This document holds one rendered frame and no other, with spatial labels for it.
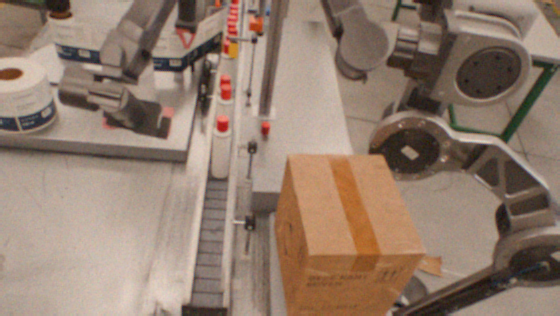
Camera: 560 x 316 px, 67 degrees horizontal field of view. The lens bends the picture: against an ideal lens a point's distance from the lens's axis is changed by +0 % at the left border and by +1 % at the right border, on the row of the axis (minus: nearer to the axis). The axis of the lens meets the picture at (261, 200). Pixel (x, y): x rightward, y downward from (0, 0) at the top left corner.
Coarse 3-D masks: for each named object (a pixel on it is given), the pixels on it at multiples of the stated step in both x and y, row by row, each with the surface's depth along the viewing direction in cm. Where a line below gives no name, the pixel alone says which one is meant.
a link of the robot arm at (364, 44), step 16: (320, 0) 71; (336, 0) 69; (352, 0) 68; (336, 16) 68; (352, 16) 66; (336, 32) 72; (352, 32) 66; (368, 32) 66; (384, 32) 66; (352, 48) 67; (368, 48) 66; (384, 48) 66; (336, 64) 74; (352, 64) 67; (368, 64) 67; (352, 80) 75
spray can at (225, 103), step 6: (228, 84) 125; (222, 90) 123; (228, 90) 123; (222, 96) 125; (228, 96) 125; (222, 102) 125; (228, 102) 126; (222, 108) 126; (228, 108) 127; (222, 114) 128; (228, 114) 128; (228, 120) 130; (228, 126) 132
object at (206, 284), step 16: (240, 32) 195; (240, 48) 184; (208, 176) 126; (208, 192) 122; (224, 192) 123; (208, 208) 118; (224, 208) 118; (208, 224) 114; (224, 224) 114; (208, 240) 110; (208, 256) 106; (208, 272) 103; (192, 288) 100; (208, 288) 100; (192, 304) 97; (208, 304) 97
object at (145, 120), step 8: (144, 104) 84; (152, 104) 84; (160, 104) 84; (136, 112) 79; (144, 112) 82; (152, 112) 84; (160, 112) 84; (112, 120) 84; (120, 120) 79; (128, 120) 79; (136, 120) 81; (144, 120) 83; (152, 120) 84; (120, 128) 84; (128, 128) 84; (136, 128) 84; (144, 128) 84; (152, 128) 83
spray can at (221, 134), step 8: (224, 120) 112; (216, 128) 115; (224, 128) 114; (216, 136) 115; (224, 136) 115; (216, 144) 117; (224, 144) 117; (216, 152) 119; (224, 152) 119; (216, 160) 121; (224, 160) 121; (216, 168) 123; (224, 168) 123; (216, 176) 125; (224, 176) 126
